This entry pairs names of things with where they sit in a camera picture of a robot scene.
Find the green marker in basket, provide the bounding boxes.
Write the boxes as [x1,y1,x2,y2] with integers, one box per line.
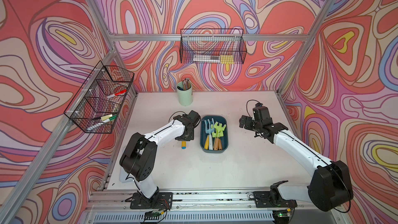
[92,114,117,123]

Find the yellow item in back basket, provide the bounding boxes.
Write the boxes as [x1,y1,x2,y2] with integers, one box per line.
[220,55,235,64]

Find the red marker in basket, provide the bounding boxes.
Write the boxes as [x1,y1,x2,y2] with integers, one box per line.
[107,89,127,99]

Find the green rake wooden handle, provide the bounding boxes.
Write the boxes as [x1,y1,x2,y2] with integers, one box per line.
[213,122,222,150]

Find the lime rake wooden handle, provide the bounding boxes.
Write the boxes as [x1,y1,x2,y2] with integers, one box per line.
[215,122,227,150]

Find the back black wire basket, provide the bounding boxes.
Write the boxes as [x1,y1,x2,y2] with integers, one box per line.
[179,27,247,64]

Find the pens in cup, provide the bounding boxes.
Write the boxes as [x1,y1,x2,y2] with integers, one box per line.
[177,78,192,91]

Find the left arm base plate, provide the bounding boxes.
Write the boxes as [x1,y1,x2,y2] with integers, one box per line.
[125,192,173,210]

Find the blue rake yellow handle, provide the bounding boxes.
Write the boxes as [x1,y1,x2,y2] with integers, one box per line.
[204,119,209,150]
[181,141,187,149]

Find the black wire basket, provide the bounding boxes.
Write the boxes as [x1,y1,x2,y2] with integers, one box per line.
[179,27,247,64]
[64,61,134,134]

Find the light blue rake pale handle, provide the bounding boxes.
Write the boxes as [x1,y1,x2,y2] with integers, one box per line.
[207,118,215,150]

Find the left black wire basket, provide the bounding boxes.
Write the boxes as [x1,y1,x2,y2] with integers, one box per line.
[64,61,134,134]

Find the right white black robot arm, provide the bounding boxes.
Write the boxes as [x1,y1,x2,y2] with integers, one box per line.
[239,102,354,212]

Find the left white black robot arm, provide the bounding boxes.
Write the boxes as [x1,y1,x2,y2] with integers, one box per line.
[119,111,201,200]

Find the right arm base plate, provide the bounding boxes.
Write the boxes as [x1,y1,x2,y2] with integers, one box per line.
[253,190,297,208]

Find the mint green pen cup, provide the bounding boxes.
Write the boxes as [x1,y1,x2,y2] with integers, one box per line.
[176,82,193,106]

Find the clear tube in back basket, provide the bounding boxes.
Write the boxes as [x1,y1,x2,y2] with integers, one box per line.
[193,55,220,63]

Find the teal plastic storage box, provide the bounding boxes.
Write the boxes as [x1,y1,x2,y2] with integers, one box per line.
[200,115,229,153]

